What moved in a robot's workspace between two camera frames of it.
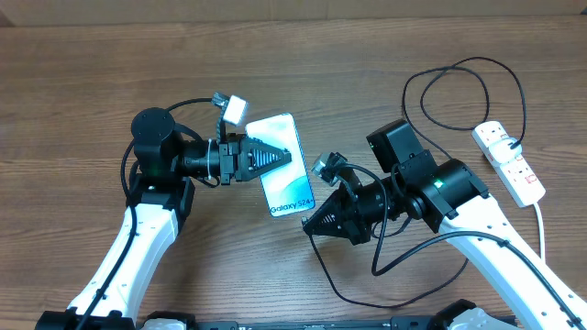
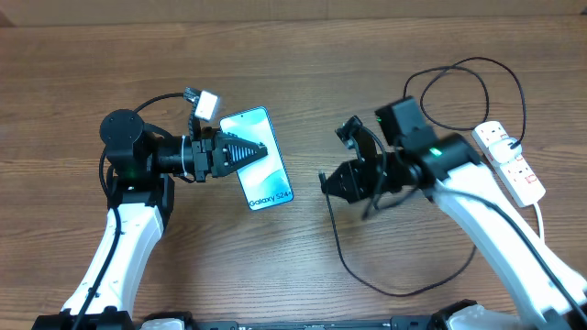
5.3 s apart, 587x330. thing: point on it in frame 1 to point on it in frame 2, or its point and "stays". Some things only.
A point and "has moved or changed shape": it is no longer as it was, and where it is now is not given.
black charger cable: x=389 y=305 to x=441 y=70
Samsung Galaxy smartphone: x=287 y=189 has moved or changed shape
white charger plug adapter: x=501 y=151 stays
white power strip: x=515 y=177 stays
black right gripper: x=348 y=224 to x=349 y=171
